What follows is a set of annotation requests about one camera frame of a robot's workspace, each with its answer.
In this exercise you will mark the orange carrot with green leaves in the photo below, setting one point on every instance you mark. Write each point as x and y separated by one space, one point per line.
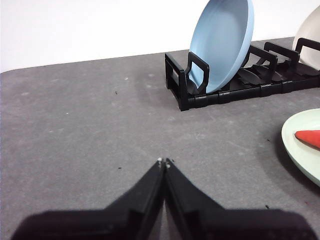
310 137

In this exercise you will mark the blue plate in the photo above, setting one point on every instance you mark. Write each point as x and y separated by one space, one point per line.
220 45

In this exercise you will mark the green plate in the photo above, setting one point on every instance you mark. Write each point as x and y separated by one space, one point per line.
296 155

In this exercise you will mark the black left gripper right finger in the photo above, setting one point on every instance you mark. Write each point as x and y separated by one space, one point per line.
212 222

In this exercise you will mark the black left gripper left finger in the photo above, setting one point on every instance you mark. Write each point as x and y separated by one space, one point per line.
120 222

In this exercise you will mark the beige plate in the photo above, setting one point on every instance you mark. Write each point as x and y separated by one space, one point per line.
311 30

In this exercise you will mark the black plate rack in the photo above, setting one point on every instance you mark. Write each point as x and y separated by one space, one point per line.
200 101

